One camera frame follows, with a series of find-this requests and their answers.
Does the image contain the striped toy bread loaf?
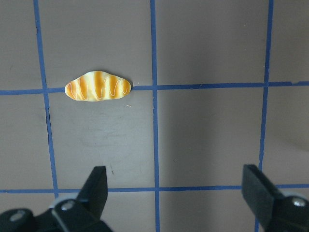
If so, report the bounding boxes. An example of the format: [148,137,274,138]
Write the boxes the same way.
[64,71,131,102]

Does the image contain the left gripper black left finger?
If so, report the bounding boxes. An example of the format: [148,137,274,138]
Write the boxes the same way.
[0,166,112,232]

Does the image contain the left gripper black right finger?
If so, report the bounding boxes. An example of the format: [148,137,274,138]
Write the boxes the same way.
[242,164,309,232]

